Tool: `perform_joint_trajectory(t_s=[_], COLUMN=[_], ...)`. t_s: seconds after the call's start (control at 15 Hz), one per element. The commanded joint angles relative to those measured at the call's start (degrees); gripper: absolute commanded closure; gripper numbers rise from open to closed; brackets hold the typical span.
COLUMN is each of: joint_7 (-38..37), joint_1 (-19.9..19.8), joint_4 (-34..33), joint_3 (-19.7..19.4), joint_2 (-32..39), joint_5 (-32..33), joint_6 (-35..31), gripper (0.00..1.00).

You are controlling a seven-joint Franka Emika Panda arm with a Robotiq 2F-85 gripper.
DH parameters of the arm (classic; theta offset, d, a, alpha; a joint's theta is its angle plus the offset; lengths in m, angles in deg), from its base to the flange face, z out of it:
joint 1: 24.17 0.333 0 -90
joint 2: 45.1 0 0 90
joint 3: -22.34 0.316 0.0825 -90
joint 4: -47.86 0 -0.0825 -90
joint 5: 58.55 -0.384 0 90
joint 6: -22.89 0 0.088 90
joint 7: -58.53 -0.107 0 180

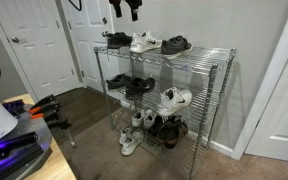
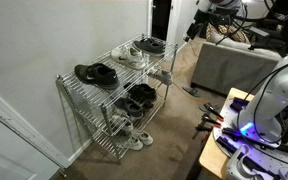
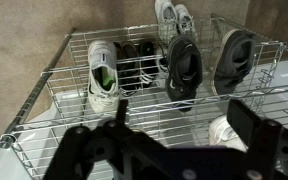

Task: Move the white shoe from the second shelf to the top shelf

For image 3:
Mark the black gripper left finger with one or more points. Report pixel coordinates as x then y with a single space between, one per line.
81 147

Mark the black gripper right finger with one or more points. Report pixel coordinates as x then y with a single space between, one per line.
261 137

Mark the white sneaker with green insole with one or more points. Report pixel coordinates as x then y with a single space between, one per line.
103 84

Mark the white sneaker on top shelf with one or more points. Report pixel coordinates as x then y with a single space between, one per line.
222 134

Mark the dark grey slip-on shoe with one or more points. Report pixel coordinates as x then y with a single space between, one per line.
234 61

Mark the black sneaker on top shelf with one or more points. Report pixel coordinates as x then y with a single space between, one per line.
185 71

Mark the white sneaker pair on floor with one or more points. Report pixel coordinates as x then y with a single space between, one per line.
173 20

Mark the chrome wire shelf rack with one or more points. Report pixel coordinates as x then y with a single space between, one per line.
59 99

